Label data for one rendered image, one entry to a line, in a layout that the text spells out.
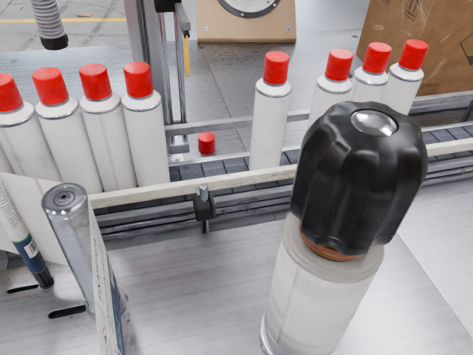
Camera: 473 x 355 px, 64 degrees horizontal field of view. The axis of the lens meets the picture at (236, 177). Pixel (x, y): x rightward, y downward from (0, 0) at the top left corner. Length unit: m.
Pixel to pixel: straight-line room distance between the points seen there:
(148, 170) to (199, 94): 0.40
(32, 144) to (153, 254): 0.21
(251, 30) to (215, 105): 0.38
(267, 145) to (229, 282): 0.21
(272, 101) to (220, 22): 0.70
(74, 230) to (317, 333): 0.24
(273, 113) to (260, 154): 0.08
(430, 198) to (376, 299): 0.29
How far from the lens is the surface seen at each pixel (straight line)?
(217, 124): 0.60
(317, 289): 0.32
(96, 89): 0.50
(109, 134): 0.53
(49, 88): 0.50
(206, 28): 1.19
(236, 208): 0.61
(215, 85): 0.97
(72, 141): 0.53
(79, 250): 0.39
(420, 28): 0.92
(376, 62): 0.60
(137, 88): 0.49
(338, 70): 0.56
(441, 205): 0.76
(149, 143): 0.53
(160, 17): 0.56
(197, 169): 0.64
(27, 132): 0.53
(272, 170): 0.59
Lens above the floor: 1.31
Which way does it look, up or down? 43 degrees down
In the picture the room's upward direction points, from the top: 3 degrees clockwise
